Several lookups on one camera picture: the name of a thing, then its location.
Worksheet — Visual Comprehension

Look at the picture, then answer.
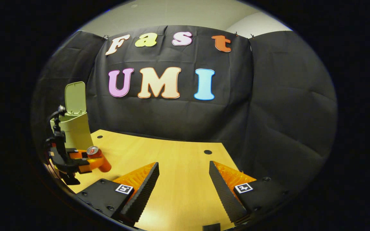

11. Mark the red pop can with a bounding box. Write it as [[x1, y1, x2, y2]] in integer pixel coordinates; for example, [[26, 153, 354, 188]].
[[86, 146, 112, 173]]

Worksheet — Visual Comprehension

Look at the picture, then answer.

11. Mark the black backdrop cloth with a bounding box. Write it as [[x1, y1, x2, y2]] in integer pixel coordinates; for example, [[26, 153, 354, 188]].
[[31, 25, 338, 193]]

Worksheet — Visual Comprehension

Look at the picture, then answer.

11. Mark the pale green desktop garbage bin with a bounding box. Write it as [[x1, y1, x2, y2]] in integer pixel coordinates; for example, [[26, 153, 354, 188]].
[[50, 81, 94, 151]]

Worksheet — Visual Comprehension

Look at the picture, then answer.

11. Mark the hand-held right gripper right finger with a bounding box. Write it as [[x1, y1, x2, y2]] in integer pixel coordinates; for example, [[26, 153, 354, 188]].
[[208, 160, 291, 224]]

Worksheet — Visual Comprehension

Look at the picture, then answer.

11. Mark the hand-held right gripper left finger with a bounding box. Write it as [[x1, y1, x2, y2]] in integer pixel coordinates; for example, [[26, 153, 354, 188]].
[[75, 162, 160, 226]]

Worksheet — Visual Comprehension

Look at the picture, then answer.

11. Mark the wooden desktop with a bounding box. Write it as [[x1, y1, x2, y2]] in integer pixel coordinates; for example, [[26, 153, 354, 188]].
[[45, 129, 246, 231]]

